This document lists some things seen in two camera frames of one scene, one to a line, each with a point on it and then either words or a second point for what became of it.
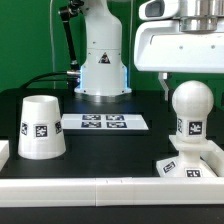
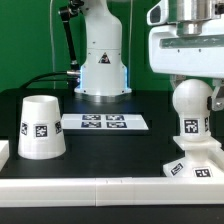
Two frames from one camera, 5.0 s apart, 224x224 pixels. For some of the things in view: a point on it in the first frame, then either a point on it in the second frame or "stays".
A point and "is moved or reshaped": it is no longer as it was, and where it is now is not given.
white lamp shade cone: [41, 135] stays
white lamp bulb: [192, 101] stays
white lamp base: [188, 164] is moved or reshaped
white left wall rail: [4, 153] stays
